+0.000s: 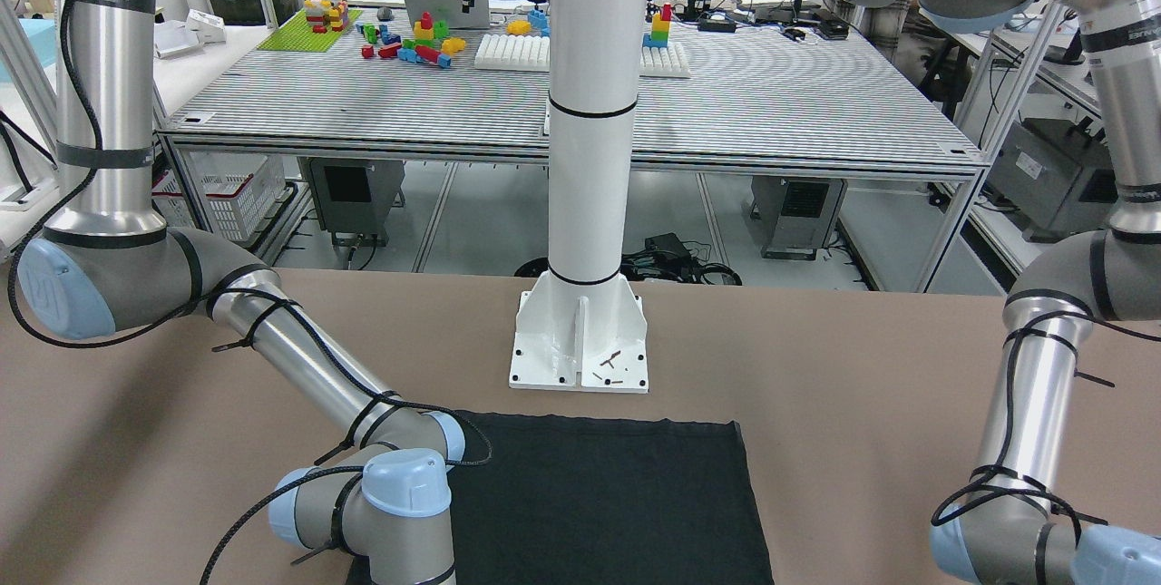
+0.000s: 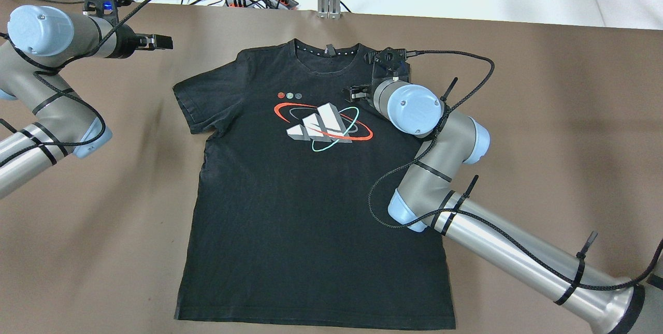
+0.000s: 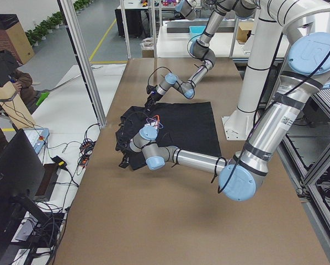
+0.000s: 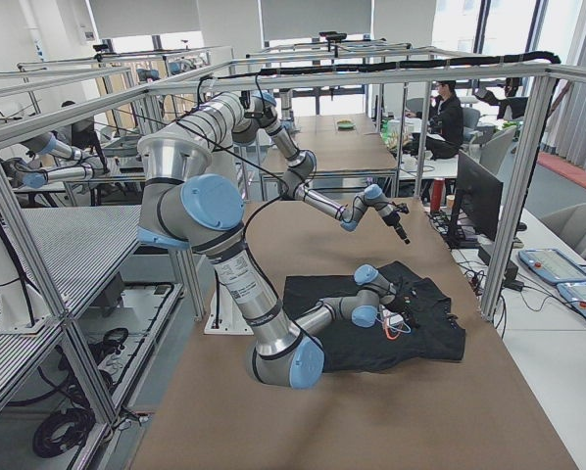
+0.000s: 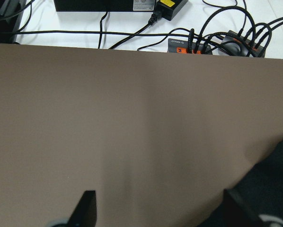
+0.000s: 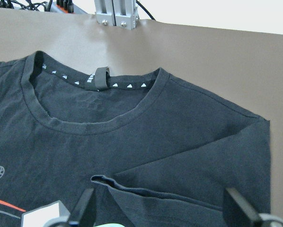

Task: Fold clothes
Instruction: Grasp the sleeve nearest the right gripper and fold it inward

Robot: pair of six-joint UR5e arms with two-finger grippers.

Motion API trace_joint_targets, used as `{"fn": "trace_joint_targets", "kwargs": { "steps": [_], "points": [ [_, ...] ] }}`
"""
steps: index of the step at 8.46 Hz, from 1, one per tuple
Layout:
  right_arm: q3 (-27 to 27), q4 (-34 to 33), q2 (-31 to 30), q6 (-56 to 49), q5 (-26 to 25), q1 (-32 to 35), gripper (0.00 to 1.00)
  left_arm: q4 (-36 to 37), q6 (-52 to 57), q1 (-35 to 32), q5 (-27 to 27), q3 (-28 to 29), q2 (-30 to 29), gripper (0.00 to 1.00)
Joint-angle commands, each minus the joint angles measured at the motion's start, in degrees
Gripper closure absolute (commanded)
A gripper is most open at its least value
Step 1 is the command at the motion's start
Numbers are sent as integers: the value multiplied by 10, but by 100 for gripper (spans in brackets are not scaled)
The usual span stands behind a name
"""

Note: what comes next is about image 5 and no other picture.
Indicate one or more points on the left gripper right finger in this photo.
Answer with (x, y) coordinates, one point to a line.
(237, 212)

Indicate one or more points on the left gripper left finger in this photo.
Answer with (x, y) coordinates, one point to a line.
(84, 215)

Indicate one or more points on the black t-shirt with logo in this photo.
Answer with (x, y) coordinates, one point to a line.
(262, 189)

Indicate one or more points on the black orange usb hub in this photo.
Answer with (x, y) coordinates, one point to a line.
(180, 46)

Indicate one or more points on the black mini pc box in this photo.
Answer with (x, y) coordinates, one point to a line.
(105, 5)

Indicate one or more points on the black power adapter yellow label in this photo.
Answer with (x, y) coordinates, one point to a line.
(166, 9)

